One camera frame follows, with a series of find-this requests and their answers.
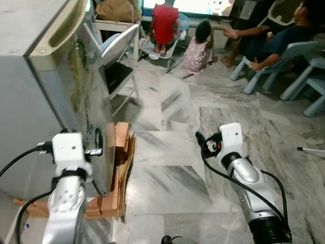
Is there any light blue plastic chair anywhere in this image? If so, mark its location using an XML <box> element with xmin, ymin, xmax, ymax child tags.
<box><xmin>230</xmin><ymin>40</ymin><xmax>325</xmax><ymax>96</ymax></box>

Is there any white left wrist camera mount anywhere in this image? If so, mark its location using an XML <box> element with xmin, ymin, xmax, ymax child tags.
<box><xmin>52</xmin><ymin>132</ymin><xmax>93</xmax><ymax>176</ymax></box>

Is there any brown bag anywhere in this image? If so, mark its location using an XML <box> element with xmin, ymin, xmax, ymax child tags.
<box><xmin>95</xmin><ymin>0</ymin><xmax>143</xmax><ymax>24</ymax></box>

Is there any beige fridge door handle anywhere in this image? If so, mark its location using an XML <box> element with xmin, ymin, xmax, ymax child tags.
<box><xmin>28</xmin><ymin>0</ymin><xmax>90</xmax><ymax>72</ymax></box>

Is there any white stick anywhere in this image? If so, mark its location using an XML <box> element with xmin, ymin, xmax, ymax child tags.
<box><xmin>297</xmin><ymin>146</ymin><xmax>325</xmax><ymax>156</ymax></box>

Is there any white folding chair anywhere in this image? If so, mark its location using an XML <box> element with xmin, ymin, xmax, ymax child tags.
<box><xmin>99</xmin><ymin>23</ymin><xmax>144</xmax><ymax>118</ymax></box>

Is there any small blue baby chair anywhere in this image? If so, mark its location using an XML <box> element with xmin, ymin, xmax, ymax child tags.
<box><xmin>146</xmin><ymin>13</ymin><xmax>191</xmax><ymax>72</ymax></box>

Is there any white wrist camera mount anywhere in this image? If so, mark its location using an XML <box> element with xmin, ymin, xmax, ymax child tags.
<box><xmin>52</xmin><ymin>132</ymin><xmax>93</xmax><ymax>176</ymax></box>
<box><xmin>218</xmin><ymin>123</ymin><xmax>245</xmax><ymax>156</ymax></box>

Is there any grey silver fridge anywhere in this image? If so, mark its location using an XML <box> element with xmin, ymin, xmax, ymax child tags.
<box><xmin>0</xmin><ymin>0</ymin><xmax>116</xmax><ymax>200</ymax></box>

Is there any white plastic chair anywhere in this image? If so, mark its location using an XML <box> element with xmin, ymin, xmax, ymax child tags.
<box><xmin>266</xmin><ymin>0</ymin><xmax>301</xmax><ymax>27</ymax></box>

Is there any person in dark blue shirt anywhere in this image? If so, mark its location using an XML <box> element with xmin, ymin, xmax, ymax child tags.
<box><xmin>220</xmin><ymin>0</ymin><xmax>325</xmax><ymax>70</ymax></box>

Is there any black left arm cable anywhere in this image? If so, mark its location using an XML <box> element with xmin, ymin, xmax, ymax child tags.
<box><xmin>0</xmin><ymin>144</ymin><xmax>54</xmax><ymax>176</ymax></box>
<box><xmin>15</xmin><ymin>190</ymin><xmax>52</xmax><ymax>244</ymax></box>

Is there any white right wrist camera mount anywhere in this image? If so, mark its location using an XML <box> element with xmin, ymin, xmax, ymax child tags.
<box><xmin>218</xmin><ymin>123</ymin><xmax>245</xmax><ymax>156</ymax></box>

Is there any bright television screen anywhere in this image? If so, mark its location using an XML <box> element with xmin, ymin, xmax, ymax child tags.
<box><xmin>142</xmin><ymin>0</ymin><xmax>237</xmax><ymax>18</ymax></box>

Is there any child in pink dress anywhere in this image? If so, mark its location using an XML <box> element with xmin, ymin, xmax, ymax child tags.
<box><xmin>181</xmin><ymin>19</ymin><xmax>219</xmax><ymax>75</ymax></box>

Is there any black robot foot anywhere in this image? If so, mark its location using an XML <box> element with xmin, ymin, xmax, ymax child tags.
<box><xmin>161</xmin><ymin>235</ymin><xmax>197</xmax><ymax>244</ymax></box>

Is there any child in red shirt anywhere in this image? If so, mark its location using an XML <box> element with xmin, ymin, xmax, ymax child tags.
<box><xmin>149</xmin><ymin>0</ymin><xmax>180</xmax><ymax>56</ymax></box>

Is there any white side table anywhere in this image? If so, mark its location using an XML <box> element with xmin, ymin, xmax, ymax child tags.
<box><xmin>93</xmin><ymin>19</ymin><xmax>141</xmax><ymax>63</ymax></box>

